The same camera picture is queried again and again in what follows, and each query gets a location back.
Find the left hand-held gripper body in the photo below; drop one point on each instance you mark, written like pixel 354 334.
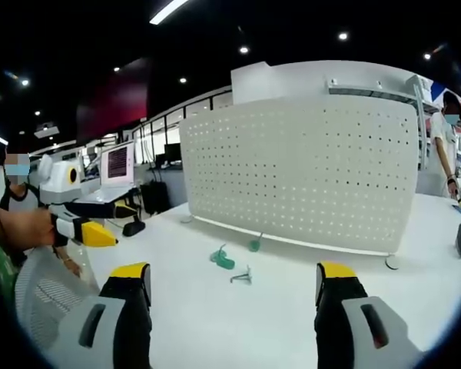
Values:
pixel 57 180

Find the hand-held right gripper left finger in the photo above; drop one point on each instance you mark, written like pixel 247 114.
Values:
pixel 117 330

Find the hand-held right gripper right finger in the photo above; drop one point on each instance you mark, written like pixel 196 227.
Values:
pixel 349 330

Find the green plastic hook assembly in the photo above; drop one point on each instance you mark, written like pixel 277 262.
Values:
pixel 254 244
pixel 221 258

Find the white perforated mounting plate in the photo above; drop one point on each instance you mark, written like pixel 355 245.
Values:
pixel 299 173

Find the white desk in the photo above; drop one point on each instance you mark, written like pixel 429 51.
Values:
pixel 107 196

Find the black stand base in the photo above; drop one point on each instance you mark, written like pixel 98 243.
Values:
pixel 133 228

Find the black computer tower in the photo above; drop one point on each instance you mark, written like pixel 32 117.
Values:
pixel 154 198

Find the white mesh chair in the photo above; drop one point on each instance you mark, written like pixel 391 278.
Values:
pixel 50 292

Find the long ceiling light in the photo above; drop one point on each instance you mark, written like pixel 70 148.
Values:
pixel 168 10

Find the white metal shelf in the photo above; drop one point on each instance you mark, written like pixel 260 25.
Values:
pixel 422 115

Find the dark red wall panel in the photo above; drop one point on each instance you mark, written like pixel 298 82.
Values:
pixel 113 100

